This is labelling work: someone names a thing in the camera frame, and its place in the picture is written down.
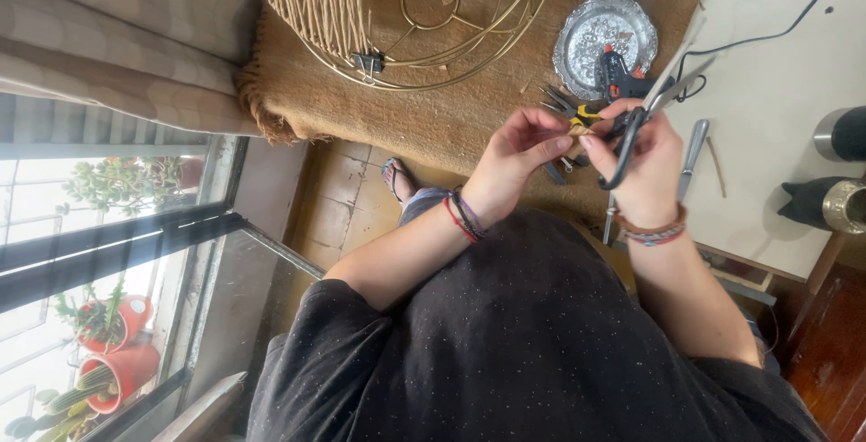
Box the person's left hand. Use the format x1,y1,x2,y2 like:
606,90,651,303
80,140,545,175
463,106,576,228

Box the person's right hand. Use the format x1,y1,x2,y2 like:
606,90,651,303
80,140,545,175
579,97,686,228

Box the black handled scissors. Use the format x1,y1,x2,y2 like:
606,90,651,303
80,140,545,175
597,19,718,192

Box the small beige cord piece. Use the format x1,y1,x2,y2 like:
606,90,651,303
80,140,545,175
567,123,596,159

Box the silver table knife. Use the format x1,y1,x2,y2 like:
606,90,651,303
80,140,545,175
677,118,710,203

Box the thin metal tool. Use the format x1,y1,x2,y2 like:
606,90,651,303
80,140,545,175
601,192,618,247

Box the thin brown stick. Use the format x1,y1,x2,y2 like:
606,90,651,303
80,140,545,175
705,135,728,199

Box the brown burlap cloth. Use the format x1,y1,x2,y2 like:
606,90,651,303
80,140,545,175
235,0,719,226

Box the yellow black pliers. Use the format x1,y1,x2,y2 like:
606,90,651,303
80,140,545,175
539,83,604,126

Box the black orange glue gun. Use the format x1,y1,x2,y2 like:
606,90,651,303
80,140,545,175
598,44,677,102

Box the person's foot in sandal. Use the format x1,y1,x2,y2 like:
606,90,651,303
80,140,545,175
380,157,422,207

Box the embossed silver tray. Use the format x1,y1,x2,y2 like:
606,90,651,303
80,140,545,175
552,0,659,102

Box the black cat figurine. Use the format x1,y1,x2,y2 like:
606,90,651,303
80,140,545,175
776,175,855,231

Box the black binder clip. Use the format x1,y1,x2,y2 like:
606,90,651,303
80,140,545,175
350,51,387,86

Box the black speckled shirt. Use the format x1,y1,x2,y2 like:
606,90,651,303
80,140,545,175
246,208,830,442

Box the steel and black tumbler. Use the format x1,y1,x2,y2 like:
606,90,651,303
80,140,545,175
813,105,866,163

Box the engraved brass pot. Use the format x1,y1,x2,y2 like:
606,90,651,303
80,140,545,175
821,180,866,236

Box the green succulent plant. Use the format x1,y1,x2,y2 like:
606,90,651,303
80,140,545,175
55,156,205,218

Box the orange pot with leafy plant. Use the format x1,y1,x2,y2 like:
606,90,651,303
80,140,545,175
53,278,155,355

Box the beige patterned curtain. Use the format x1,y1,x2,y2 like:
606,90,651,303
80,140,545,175
0,0,266,140

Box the orange pot with cactus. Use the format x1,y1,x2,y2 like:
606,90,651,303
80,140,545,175
34,343,162,442

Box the red and purple string bracelets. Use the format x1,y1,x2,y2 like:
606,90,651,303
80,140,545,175
442,186,489,244

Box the grey handled pliers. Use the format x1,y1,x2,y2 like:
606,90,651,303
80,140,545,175
544,155,591,187

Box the brown beaded bracelets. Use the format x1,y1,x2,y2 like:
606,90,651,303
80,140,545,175
612,203,690,248

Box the gold wire lampshade frame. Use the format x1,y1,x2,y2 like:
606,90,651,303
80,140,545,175
244,0,564,92

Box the black power cable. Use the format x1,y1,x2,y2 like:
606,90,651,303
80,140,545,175
675,0,856,103

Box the beige woven cord panel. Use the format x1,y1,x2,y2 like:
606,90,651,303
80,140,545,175
244,0,374,63

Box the black window frame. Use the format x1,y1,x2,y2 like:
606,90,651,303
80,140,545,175
0,134,326,442

